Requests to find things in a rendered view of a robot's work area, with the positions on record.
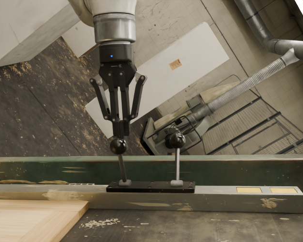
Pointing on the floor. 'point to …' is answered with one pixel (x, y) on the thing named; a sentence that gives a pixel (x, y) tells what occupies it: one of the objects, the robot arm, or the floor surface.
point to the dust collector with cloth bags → (183, 122)
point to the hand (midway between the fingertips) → (122, 136)
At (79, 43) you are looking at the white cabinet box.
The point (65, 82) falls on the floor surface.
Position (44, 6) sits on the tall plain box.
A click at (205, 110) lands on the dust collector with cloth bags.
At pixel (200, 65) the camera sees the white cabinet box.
